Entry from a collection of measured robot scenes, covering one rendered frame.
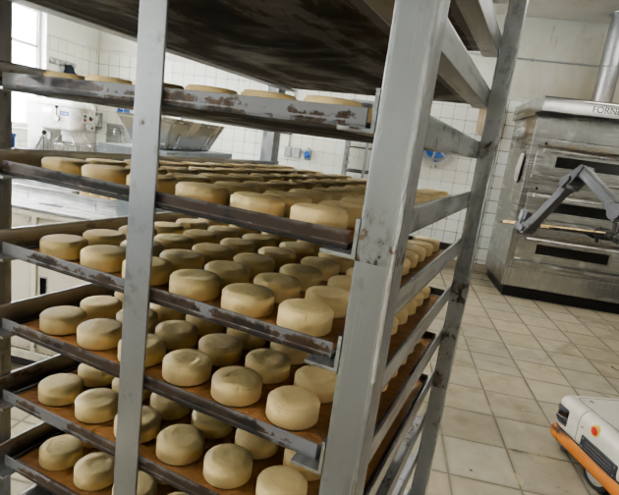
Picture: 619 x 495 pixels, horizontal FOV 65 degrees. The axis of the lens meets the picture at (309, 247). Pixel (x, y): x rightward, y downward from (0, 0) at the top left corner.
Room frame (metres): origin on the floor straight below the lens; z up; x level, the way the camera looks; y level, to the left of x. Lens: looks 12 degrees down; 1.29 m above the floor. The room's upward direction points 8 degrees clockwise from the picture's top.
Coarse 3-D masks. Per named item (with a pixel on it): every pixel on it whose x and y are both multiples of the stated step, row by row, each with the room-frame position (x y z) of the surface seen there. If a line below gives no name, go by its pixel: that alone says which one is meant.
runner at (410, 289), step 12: (444, 252) 0.75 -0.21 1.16; (456, 252) 0.88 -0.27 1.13; (432, 264) 0.67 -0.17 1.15; (444, 264) 0.77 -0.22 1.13; (420, 276) 0.59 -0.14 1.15; (432, 276) 0.68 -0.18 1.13; (408, 288) 0.54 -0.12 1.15; (420, 288) 0.61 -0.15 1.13; (408, 300) 0.55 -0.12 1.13; (396, 312) 0.50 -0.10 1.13; (312, 360) 0.36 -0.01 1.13; (324, 360) 0.36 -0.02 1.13; (336, 360) 0.35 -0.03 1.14; (336, 372) 0.35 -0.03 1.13
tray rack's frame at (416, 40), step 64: (0, 0) 0.53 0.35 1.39; (448, 0) 0.35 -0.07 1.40; (0, 128) 0.53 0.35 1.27; (384, 128) 0.34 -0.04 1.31; (0, 192) 0.53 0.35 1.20; (384, 192) 0.34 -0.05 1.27; (128, 256) 0.44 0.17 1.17; (384, 256) 0.34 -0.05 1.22; (128, 320) 0.44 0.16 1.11; (384, 320) 0.33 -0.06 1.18; (128, 384) 0.44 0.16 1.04; (128, 448) 0.44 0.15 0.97
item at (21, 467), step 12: (60, 432) 0.59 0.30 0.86; (396, 432) 0.71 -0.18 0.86; (24, 456) 0.54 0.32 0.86; (384, 456) 0.64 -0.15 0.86; (12, 468) 0.52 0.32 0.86; (24, 468) 0.51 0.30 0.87; (36, 480) 0.50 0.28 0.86; (48, 480) 0.49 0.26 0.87; (60, 492) 0.48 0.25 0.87; (72, 492) 0.48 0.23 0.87
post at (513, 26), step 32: (512, 0) 0.90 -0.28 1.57; (512, 32) 0.90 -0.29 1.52; (512, 64) 0.89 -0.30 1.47; (480, 160) 0.90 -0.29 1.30; (480, 192) 0.90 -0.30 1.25; (480, 224) 0.89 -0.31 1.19; (448, 320) 0.90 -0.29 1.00; (448, 352) 0.90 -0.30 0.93; (448, 384) 0.91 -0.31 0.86; (416, 480) 0.90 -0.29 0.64
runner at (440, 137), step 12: (372, 120) 0.35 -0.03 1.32; (432, 120) 0.51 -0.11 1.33; (360, 132) 0.35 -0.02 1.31; (372, 132) 0.35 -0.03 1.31; (432, 132) 0.52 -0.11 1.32; (444, 132) 0.58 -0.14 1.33; (456, 132) 0.66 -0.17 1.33; (432, 144) 0.53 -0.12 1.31; (444, 144) 0.59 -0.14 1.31; (456, 144) 0.67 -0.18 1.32; (468, 144) 0.77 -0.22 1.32; (468, 156) 0.81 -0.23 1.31
